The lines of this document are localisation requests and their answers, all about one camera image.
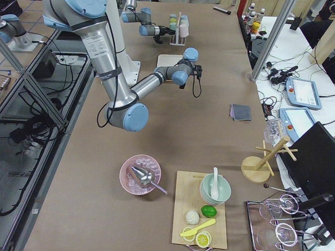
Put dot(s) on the pink cup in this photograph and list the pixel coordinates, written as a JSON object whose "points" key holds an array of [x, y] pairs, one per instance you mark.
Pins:
{"points": [[183, 31]]}

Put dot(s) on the blue teach pendant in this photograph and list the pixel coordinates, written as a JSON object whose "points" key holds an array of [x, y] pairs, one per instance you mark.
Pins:
{"points": [[303, 93], [297, 121]]}

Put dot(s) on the cream white cup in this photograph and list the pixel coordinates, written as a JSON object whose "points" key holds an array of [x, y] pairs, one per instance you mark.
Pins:
{"points": [[184, 22]]}

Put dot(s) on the green lime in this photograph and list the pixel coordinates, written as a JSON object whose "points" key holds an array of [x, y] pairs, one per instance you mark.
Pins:
{"points": [[209, 211]]}

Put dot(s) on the black tray with glasses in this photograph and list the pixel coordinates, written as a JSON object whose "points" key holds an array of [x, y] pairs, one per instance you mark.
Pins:
{"points": [[288, 220]]}

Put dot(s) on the yellow plastic knife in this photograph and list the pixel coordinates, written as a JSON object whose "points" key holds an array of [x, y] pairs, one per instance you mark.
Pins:
{"points": [[196, 229]]}

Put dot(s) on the crinkled clear plastic cup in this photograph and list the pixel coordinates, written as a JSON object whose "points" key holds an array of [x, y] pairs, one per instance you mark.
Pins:
{"points": [[273, 131]]}

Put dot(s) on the cream rabbit tray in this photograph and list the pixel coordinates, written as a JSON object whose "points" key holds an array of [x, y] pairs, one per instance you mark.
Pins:
{"points": [[168, 59]]}

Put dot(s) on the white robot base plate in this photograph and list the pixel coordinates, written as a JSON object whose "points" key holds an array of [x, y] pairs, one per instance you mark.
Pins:
{"points": [[131, 70]]}

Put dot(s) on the folded grey cloth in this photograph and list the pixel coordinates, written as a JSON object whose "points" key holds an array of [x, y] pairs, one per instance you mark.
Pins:
{"points": [[240, 112]]}

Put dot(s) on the blue teach pendant far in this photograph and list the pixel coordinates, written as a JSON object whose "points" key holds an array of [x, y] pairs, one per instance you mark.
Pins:
{"points": [[303, 93]]}

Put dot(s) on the wooden cutting board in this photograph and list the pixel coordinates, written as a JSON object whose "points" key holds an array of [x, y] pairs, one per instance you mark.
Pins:
{"points": [[187, 197]]}

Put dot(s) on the lemon half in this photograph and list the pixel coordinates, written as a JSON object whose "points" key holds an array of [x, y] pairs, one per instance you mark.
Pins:
{"points": [[203, 239]]}

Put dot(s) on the metal tube with black cap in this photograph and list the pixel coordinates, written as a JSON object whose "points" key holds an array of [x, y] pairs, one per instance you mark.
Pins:
{"points": [[222, 10]]}

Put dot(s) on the white wire cup rack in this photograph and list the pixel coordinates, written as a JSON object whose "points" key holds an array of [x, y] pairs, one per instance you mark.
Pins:
{"points": [[175, 39]]}

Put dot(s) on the light blue cup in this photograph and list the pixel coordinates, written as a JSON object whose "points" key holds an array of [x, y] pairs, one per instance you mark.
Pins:
{"points": [[184, 18]]}

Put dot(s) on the blue teach pendant near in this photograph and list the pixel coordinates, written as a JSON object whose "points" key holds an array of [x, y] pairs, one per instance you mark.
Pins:
{"points": [[297, 121]]}

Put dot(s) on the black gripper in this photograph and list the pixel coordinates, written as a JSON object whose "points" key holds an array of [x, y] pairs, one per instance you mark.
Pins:
{"points": [[183, 84], [164, 30]]}

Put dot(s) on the wooden mug tree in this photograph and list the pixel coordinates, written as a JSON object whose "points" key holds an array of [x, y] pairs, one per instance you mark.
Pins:
{"points": [[258, 170]]}

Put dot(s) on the lemon slice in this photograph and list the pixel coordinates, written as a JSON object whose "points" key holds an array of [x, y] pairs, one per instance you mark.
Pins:
{"points": [[189, 238]]}

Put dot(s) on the white ceramic spoon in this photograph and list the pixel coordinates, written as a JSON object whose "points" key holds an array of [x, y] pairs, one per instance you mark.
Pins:
{"points": [[214, 189]]}

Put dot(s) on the pink bowl with ice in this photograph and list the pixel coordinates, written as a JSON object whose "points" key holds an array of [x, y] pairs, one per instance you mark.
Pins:
{"points": [[128, 182]]}

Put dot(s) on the green cup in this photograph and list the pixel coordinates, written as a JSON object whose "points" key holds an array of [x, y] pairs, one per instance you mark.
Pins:
{"points": [[173, 26]]}

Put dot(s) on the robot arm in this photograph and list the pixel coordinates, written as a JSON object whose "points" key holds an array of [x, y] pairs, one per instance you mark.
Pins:
{"points": [[98, 25], [147, 28]]}

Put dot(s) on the metal ice scoop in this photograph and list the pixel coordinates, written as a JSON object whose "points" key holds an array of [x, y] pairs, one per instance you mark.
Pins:
{"points": [[144, 177]]}

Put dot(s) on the white steamed bun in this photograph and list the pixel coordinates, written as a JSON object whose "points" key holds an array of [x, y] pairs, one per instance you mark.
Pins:
{"points": [[192, 217]]}

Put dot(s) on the black monitor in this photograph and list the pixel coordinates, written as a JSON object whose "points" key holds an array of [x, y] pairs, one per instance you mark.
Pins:
{"points": [[313, 170]]}

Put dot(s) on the aluminium frame post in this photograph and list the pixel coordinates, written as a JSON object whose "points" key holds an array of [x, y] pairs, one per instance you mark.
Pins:
{"points": [[272, 38]]}

